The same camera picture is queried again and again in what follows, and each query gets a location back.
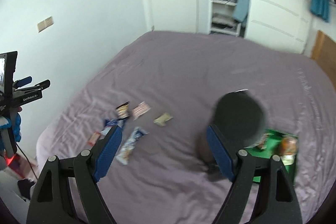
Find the green box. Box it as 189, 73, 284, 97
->
244, 128, 300, 183

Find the beige light switch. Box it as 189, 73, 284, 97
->
36, 16, 54, 33

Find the purple bedsheet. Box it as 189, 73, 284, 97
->
36, 31, 336, 224

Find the colourful snack packet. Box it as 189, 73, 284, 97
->
256, 133, 271, 151

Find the pink striped snack packet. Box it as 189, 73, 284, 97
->
131, 101, 151, 120

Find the person's leg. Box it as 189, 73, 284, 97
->
196, 90, 266, 183

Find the beige green snack packet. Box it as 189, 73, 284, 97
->
153, 112, 174, 126

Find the black cable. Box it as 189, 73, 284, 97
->
16, 142, 38, 180

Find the dark yellow snack packet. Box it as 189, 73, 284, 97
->
116, 101, 131, 120

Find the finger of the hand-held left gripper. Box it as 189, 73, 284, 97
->
20, 79, 51, 93
14, 76, 33, 88

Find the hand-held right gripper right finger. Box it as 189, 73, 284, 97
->
206, 124, 302, 224

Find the wooden panel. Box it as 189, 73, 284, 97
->
311, 30, 336, 78

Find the person's left hand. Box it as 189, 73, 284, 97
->
12, 106, 23, 143

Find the white cloth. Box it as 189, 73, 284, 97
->
0, 168, 35, 204

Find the long blue white snack packet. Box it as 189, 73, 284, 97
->
115, 127, 150, 166

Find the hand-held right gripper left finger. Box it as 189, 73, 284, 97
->
28, 124, 124, 224

